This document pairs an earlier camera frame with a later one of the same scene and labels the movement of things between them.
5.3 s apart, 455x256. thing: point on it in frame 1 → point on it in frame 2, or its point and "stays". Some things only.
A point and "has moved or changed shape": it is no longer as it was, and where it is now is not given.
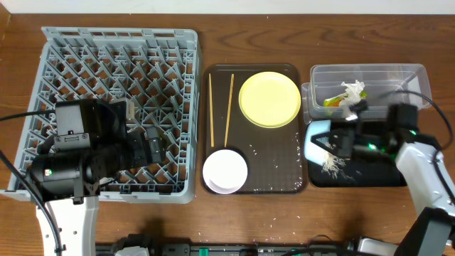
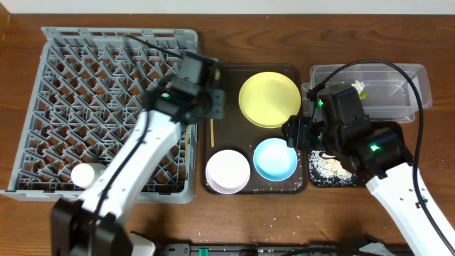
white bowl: x=225 y=171 stays
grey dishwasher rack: x=153 y=72 stays
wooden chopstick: x=211 y=116 stays
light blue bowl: x=313 y=152 has moved or changed shape
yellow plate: x=269 y=99 stays
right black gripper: x=342 y=144 → x=301 y=132
